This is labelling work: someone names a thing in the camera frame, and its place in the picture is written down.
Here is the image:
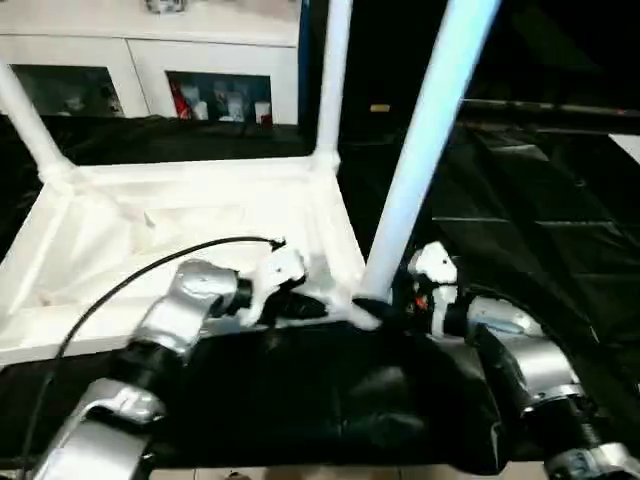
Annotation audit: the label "white plastic table top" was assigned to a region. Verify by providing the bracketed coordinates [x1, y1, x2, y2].
[0, 152, 386, 369]

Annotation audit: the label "white plastic table leg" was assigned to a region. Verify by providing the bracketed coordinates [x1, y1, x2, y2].
[0, 62, 76, 184]
[354, 0, 504, 309]
[312, 0, 354, 166]

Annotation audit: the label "black plastic table mat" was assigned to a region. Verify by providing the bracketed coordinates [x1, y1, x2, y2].
[0, 112, 640, 476]

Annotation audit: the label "red cabinet item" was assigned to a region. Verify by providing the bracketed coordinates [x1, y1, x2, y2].
[172, 82, 194, 119]

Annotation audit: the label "long dark metal rod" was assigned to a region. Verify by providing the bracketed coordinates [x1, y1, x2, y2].
[459, 98, 640, 119]

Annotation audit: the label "white flat board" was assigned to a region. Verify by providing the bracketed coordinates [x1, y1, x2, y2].
[607, 133, 640, 164]

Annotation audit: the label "large black backdrop sheet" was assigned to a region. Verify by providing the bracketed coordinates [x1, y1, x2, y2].
[299, 0, 640, 116]

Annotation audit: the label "white glass-door cabinet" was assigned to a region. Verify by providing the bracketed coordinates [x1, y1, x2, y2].
[0, 0, 301, 126]

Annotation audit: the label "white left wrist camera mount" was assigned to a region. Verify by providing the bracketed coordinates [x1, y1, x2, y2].
[239, 244, 307, 326]

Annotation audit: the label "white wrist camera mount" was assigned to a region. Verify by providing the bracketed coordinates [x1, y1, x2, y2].
[239, 244, 307, 326]
[408, 241, 461, 336]

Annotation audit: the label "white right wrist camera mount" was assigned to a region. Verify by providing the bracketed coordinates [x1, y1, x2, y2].
[408, 241, 461, 336]

